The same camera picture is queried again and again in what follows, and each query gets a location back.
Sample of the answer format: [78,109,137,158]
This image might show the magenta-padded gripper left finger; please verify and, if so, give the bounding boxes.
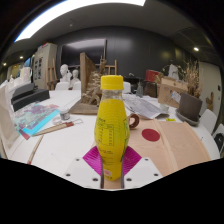
[62,145,105,190]

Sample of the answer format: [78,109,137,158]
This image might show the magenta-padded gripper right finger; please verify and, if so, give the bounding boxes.
[120,145,164,190]

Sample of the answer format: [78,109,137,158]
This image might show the yellow drink bottle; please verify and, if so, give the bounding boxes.
[94,74,131,182]

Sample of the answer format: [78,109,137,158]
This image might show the black case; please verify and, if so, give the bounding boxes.
[10,82,51,113]

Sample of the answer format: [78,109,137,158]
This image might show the red box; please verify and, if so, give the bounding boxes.
[144,69,161,83]

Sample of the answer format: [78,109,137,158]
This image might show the wooden easel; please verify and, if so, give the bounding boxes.
[46,58,58,91]
[99,55,118,76]

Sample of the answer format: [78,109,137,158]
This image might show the dark wall screen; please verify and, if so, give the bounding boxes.
[60,38,108,68]

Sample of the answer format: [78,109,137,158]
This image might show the flat round red coaster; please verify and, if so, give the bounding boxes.
[141,128,161,143]

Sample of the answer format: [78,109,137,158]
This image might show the ceiling light panel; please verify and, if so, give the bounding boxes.
[14,0,147,43]

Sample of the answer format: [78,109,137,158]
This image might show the white cabinet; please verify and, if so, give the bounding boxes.
[32,42,58,90]

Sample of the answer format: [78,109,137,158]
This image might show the small glass jar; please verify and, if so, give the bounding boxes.
[159,103,170,114]

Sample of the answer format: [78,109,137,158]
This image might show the white framed panel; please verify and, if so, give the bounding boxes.
[0,81,20,149]

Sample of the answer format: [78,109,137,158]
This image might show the white plaster bust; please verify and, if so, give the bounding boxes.
[70,68,81,88]
[59,63,73,84]

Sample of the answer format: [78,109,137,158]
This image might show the small paint jar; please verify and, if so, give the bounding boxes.
[59,107,71,121]

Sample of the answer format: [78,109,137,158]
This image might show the thin wooden stick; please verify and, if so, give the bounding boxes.
[27,134,45,165]

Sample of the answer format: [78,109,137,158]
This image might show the cardboard box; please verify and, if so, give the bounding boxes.
[157,76,189,109]

